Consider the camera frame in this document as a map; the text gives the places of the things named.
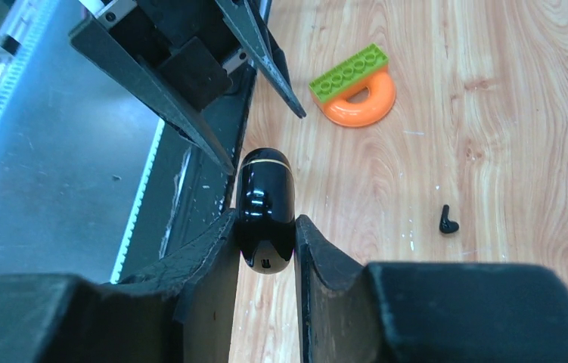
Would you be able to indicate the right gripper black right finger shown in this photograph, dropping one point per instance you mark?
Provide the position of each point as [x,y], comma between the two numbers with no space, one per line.
[424,311]

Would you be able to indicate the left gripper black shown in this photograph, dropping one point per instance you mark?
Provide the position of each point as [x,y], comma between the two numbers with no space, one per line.
[177,58]

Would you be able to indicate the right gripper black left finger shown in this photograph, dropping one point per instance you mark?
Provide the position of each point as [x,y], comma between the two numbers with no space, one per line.
[177,309]

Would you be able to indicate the orange green toy block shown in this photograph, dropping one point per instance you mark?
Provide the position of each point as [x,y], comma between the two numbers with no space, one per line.
[358,92]

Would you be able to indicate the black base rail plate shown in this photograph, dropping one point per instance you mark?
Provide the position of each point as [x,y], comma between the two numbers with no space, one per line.
[182,191]

